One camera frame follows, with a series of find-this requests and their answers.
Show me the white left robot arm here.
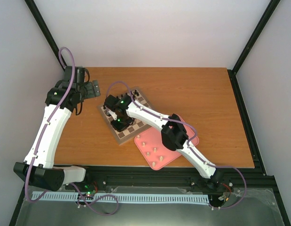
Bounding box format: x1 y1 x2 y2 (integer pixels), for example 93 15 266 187
13 66 100 191

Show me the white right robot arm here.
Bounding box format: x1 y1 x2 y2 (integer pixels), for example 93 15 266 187
103 94 224 191

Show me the wooden chess board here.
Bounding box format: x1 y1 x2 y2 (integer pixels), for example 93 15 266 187
97 87 153 145

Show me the pink plastic tray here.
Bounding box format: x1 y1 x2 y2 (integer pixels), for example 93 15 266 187
134 114 199 170

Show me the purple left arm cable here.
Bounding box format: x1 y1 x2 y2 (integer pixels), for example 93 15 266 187
24 47 119 215

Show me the light blue cable duct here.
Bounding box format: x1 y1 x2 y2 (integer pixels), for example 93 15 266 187
40 192 209 205

